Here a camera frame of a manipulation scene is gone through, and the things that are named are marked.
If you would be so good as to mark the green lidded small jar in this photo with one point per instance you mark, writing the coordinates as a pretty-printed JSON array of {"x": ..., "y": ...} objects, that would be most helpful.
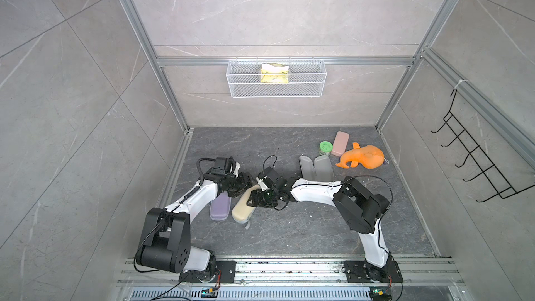
[{"x": 325, "y": 148}]

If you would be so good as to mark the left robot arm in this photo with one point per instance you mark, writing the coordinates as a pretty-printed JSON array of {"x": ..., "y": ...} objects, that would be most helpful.
[{"x": 165, "y": 243}]

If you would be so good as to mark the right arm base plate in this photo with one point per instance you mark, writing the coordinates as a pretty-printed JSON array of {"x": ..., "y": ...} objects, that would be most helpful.
[{"x": 364, "y": 272}]

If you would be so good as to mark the orange whale plush toy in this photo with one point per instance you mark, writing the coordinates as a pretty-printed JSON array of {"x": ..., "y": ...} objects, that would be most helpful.
[{"x": 370, "y": 157}]

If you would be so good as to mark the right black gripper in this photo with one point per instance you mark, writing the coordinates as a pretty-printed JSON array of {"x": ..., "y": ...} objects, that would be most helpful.
[{"x": 257, "y": 196}]

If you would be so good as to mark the yellow packet in basket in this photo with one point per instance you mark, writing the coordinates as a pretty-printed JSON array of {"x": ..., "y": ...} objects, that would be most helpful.
[{"x": 274, "y": 74}]

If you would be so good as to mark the black wall hook rack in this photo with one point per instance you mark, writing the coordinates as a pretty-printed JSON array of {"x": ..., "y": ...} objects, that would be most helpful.
[{"x": 486, "y": 168}]

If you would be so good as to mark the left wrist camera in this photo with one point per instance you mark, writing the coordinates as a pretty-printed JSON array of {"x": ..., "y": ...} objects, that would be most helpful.
[{"x": 225, "y": 166}]

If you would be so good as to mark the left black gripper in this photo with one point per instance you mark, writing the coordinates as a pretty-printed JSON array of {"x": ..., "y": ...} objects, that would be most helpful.
[{"x": 245, "y": 183}]

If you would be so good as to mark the white wire wall basket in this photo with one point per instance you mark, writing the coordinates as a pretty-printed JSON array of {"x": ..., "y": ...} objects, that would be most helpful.
[{"x": 307, "y": 79}]

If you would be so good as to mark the aluminium front rail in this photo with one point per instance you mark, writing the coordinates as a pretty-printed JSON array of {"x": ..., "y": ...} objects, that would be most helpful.
[{"x": 418, "y": 277}]

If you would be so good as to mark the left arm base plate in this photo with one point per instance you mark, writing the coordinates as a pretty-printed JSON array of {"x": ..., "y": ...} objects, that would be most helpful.
[{"x": 219, "y": 271}]

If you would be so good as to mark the purple-lined grey sleeve case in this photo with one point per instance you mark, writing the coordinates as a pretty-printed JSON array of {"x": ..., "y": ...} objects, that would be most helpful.
[{"x": 220, "y": 207}]

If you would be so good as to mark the pink rectangular case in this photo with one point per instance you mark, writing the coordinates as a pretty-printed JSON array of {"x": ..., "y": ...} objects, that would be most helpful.
[{"x": 340, "y": 143}]

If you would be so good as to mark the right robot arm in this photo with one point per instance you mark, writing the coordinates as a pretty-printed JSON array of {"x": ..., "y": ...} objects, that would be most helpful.
[{"x": 360, "y": 209}]

